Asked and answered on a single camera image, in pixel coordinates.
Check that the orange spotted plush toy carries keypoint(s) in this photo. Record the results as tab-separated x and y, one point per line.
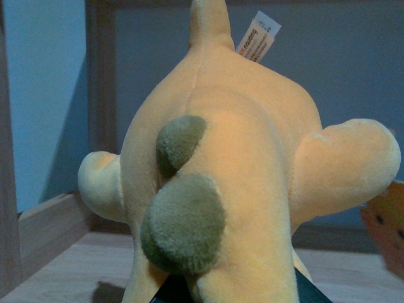
383	218

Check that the yellow plush dinosaur toy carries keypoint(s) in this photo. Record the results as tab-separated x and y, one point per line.
221	164

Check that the wooden shelf frame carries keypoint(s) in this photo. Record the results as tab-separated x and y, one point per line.
32	239

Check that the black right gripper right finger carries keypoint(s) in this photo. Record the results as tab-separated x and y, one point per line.
307	291

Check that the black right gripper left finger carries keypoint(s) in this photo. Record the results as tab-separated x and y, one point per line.
173	290

